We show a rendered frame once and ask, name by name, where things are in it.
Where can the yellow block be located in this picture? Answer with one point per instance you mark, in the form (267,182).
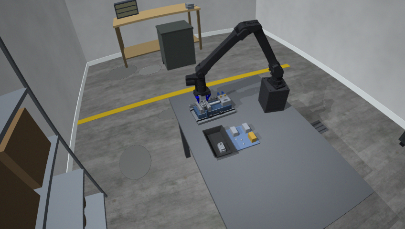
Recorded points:
(252,137)

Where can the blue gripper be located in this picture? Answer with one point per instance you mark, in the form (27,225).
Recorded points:
(203,91)

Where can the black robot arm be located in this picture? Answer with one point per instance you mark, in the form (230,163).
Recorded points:
(242,30)

